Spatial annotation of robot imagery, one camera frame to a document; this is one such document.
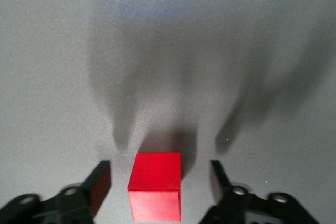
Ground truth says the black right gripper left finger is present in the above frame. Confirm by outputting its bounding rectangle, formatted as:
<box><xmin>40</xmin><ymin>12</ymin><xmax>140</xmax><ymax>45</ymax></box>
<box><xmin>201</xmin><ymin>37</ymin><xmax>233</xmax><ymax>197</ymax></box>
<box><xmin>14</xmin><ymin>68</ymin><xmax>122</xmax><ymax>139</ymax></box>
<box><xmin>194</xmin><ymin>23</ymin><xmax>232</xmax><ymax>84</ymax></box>
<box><xmin>0</xmin><ymin>160</ymin><xmax>112</xmax><ymax>224</ymax></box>

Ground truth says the red cube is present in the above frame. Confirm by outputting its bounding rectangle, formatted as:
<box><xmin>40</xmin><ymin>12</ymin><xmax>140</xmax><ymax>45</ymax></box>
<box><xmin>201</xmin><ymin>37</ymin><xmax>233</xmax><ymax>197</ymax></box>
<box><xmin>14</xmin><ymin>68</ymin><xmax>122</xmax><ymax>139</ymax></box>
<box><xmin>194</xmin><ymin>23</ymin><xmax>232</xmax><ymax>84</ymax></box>
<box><xmin>127</xmin><ymin>152</ymin><xmax>182</xmax><ymax>222</ymax></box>

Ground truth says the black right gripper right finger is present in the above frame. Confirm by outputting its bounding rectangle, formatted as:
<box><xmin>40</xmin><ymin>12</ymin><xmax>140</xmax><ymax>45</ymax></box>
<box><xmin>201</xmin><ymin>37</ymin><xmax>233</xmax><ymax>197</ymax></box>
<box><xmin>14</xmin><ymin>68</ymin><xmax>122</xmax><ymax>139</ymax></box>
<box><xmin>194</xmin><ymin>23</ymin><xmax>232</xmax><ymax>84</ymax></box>
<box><xmin>199</xmin><ymin>159</ymin><xmax>320</xmax><ymax>224</ymax></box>

